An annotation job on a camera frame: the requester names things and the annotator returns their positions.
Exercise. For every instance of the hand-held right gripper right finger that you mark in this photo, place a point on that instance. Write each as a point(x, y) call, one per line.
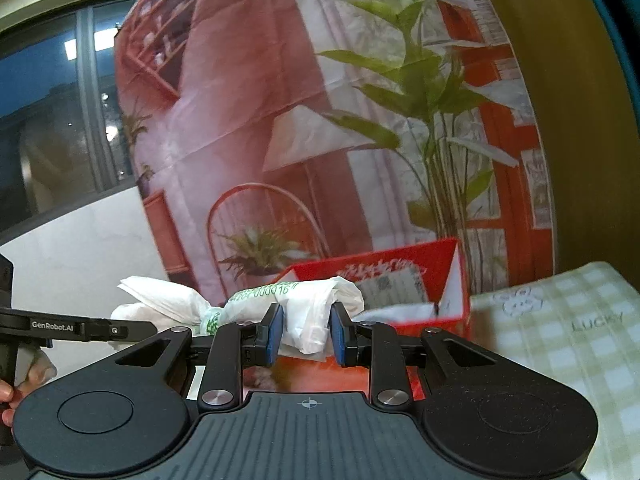
point(337, 335)

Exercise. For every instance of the red paper box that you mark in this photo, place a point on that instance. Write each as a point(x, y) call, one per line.
point(440, 265)

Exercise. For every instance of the dark glass window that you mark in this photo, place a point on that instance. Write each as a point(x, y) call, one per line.
point(45, 135)

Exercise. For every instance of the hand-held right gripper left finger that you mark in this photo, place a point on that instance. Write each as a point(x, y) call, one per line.
point(275, 335)

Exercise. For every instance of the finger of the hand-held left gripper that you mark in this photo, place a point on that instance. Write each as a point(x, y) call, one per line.
point(125, 331)

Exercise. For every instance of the white plastic bag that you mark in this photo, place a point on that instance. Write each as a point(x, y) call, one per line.
point(305, 310)

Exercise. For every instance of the green checked tablecloth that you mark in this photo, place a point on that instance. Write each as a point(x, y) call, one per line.
point(565, 360)

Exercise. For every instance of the grey printed packet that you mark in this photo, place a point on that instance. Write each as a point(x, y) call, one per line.
point(395, 285)

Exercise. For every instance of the wall poster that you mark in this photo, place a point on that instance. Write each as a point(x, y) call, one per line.
point(240, 85)

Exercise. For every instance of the person's left hand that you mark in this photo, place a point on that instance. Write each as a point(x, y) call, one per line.
point(32, 367)

